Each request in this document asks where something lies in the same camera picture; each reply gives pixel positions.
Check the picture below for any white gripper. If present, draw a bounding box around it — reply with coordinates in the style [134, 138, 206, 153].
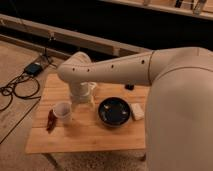
[69, 82, 97, 109]

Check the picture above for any white ceramic cup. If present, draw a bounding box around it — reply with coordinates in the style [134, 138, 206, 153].
[53, 102, 72, 125]

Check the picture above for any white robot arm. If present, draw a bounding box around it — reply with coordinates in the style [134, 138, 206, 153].
[57, 47, 213, 171]

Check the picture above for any black ceramic bowl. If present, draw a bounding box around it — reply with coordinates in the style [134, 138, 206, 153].
[98, 97, 131, 127]

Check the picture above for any red chili pepper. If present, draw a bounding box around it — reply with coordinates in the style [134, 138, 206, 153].
[46, 110, 56, 132]

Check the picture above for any wooden table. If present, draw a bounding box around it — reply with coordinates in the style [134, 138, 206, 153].
[25, 74, 149, 155]

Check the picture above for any small black object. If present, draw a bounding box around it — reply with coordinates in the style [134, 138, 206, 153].
[125, 85, 134, 90]

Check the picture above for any black power adapter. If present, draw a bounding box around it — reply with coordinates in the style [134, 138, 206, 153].
[24, 63, 43, 76]

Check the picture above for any white rectangular block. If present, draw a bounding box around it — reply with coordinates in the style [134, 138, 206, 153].
[131, 103, 144, 120]

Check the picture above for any black floor cable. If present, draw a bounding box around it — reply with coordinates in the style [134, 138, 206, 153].
[0, 54, 58, 145]

